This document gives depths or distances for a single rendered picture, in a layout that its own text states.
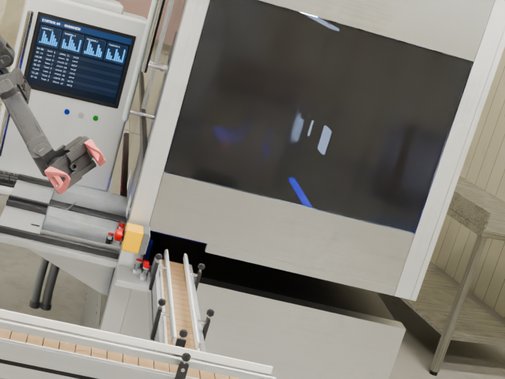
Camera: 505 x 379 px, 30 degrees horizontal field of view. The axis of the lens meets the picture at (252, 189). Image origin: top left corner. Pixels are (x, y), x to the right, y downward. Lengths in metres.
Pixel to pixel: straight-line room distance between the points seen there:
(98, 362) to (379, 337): 1.27
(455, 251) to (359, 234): 4.48
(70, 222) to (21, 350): 1.12
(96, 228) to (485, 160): 4.59
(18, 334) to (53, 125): 1.78
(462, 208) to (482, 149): 2.18
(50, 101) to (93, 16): 0.39
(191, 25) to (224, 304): 0.91
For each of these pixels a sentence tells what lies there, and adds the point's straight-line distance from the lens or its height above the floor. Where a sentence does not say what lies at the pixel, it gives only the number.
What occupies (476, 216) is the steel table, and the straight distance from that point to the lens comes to 5.26.
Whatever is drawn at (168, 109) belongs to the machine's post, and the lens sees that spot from 2.92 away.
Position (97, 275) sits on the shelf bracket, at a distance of 3.18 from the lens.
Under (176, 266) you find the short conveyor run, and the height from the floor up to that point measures 0.93.
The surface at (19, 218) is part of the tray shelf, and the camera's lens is 3.27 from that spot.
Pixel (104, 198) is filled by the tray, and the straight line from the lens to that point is 3.68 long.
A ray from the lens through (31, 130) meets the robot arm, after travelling 2.55.
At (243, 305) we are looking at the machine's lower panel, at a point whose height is 0.84.
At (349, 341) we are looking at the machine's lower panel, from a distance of 3.25.
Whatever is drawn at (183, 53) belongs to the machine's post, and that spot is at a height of 1.59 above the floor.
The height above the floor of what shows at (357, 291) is 0.86.
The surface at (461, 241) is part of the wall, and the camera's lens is 7.52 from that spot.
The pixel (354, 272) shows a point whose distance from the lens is 3.15.
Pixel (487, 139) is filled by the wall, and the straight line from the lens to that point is 7.49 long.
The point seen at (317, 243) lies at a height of 1.10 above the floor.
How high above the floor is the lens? 1.92
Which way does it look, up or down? 13 degrees down
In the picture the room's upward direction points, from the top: 16 degrees clockwise
